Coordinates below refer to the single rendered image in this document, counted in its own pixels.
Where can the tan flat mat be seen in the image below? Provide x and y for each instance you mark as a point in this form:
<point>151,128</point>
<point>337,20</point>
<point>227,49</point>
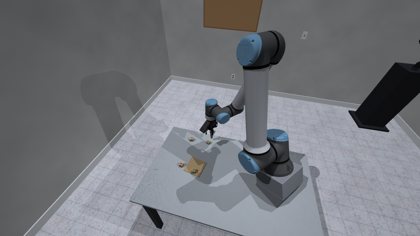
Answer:
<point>195,163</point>

